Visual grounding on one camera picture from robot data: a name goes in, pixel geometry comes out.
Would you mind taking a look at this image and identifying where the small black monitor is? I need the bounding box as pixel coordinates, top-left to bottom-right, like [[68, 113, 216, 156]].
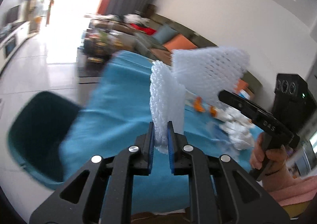
[[4, 5, 20, 25]]

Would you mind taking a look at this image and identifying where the cluttered coffee table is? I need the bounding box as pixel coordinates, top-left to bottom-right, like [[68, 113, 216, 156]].
[[77, 18, 134, 78]]

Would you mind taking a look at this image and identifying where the white foam net sleeve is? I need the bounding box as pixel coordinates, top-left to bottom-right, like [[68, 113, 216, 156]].
[[171, 46, 250, 108]]

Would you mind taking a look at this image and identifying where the white black tv cabinet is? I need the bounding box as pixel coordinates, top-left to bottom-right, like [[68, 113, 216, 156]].
[[1, 21, 30, 73]]

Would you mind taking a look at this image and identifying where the orange cushion near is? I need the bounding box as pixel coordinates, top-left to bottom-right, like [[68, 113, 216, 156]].
[[234, 79, 248, 94]]

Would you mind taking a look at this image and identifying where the green sectional sofa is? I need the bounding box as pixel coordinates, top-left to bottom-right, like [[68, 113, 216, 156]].
[[133, 12, 263, 96]]

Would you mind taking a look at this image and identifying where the right hand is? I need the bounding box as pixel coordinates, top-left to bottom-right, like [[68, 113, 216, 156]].
[[250, 132, 287, 176]]

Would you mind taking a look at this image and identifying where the blue cushion far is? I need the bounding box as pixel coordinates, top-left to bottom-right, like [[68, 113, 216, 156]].
[[152, 25, 178, 44]]

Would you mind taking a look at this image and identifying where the blue floral table cloth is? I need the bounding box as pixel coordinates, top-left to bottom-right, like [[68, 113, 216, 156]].
[[45, 51, 251, 213]]

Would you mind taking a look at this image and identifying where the teal trash bin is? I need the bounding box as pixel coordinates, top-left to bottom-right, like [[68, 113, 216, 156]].
[[8, 91, 81, 190]]

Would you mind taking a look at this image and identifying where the white tissue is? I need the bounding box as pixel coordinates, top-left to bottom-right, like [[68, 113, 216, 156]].
[[215, 107, 255, 151]]

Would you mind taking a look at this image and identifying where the orange cushion far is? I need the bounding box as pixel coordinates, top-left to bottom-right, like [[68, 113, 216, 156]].
[[163, 34, 198, 51]]

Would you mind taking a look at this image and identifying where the orange peel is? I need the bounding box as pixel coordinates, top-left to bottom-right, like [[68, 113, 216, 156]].
[[193, 96, 217, 117]]

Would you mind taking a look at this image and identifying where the pink sleeve right forearm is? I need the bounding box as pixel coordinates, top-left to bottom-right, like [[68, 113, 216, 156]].
[[262, 167, 316, 206]]

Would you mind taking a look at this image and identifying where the orange cushion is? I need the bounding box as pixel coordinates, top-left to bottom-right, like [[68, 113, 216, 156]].
[[234, 79, 248, 94], [163, 34, 198, 51]]

